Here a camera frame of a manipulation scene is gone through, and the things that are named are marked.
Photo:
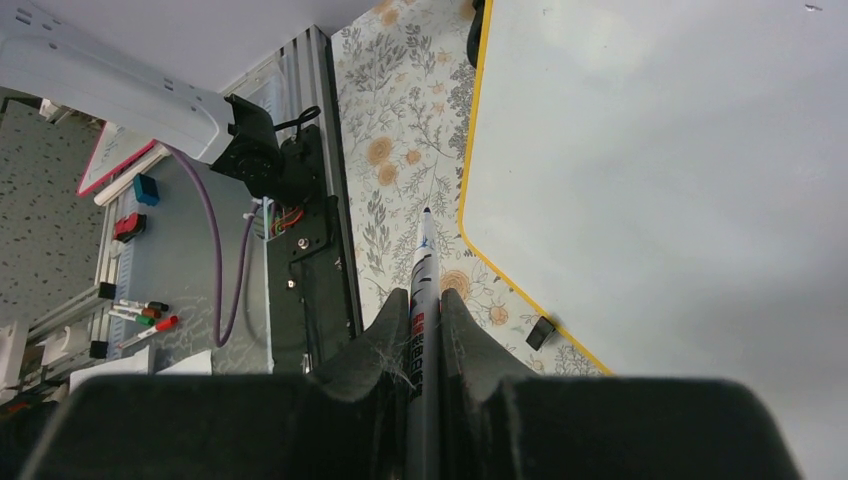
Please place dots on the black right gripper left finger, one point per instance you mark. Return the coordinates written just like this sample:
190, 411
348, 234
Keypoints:
336, 422

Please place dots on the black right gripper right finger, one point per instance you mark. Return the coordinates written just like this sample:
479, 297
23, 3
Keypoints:
508, 422

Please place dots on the blue white marker pen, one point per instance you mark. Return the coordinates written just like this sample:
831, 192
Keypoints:
422, 443

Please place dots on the yellow framed whiteboard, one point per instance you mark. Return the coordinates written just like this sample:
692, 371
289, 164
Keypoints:
668, 180

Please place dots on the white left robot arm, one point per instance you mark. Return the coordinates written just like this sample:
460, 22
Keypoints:
44, 57

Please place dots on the red tipped marker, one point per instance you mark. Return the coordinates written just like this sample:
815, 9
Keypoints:
161, 326

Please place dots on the green tipped marker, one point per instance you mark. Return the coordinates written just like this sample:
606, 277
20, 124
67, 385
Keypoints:
140, 319

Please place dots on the floral patterned table mat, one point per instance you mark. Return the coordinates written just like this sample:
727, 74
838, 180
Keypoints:
405, 90

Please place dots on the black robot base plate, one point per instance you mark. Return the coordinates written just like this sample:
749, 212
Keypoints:
313, 311

